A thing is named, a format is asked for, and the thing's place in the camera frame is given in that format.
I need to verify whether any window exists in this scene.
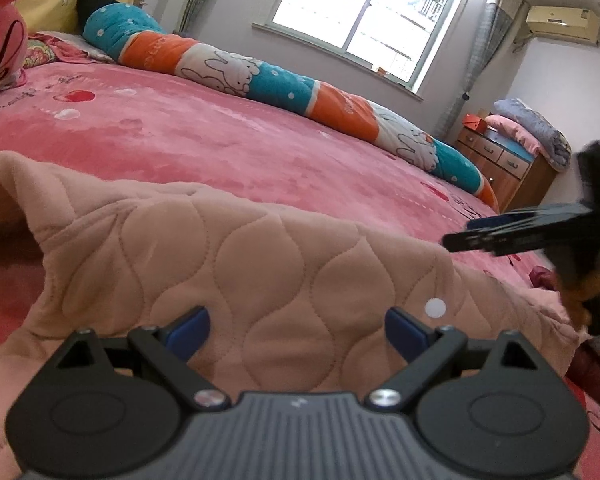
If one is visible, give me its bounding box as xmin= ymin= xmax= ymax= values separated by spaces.
xmin=252 ymin=0 xmax=473 ymax=101

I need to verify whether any floral patterned cloth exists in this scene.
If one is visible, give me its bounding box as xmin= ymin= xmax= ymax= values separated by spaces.
xmin=22 ymin=30 xmax=116 ymax=68

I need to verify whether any person's right hand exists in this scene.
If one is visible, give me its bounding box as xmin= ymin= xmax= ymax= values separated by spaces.
xmin=560 ymin=240 xmax=600 ymax=328

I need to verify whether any black cushion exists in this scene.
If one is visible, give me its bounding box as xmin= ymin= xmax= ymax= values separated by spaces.
xmin=75 ymin=0 xmax=118 ymax=36

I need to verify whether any pink lettered heart pillow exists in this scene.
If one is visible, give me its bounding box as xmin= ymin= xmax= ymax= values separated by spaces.
xmin=0 ymin=5 xmax=28 ymax=103

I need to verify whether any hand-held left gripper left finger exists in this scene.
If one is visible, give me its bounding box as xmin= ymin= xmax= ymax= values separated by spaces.
xmin=55 ymin=306 xmax=231 ymax=413

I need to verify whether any grey-blue folded blanket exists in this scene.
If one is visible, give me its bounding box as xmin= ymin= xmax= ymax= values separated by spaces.
xmin=494 ymin=98 xmax=572 ymax=171

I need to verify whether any long teal orange bolster pillow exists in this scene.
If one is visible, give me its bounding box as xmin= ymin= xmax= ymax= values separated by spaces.
xmin=82 ymin=2 xmax=501 ymax=206

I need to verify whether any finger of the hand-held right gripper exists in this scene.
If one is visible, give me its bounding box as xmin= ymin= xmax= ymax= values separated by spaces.
xmin=442 ymin=230 xmax=561 ymax=257
xmin=466 ymin=202 xmax=593 ymax=233

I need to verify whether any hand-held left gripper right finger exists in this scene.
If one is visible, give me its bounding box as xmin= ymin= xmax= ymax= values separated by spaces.
xmin=367 ymin=306 xmax=546 ymax=413

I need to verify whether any beige wall air conditioner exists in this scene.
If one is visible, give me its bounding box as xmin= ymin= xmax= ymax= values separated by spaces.
xmin=512 ymin=5 xmax=600 ymax=53

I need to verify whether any pink heart-print bed blanket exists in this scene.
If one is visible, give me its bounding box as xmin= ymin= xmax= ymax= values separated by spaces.
xmin=0 ymin=57 xmax=600 ymax=480

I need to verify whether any pink quilted fleece garment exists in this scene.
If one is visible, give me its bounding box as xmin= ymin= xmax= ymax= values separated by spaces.
xmin=0 ymin=150 xmax=588 ymax=480

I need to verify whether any wooden dresser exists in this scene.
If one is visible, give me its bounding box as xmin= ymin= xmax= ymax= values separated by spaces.
xmin=455 ymin=125 xmax=558 ymax=213

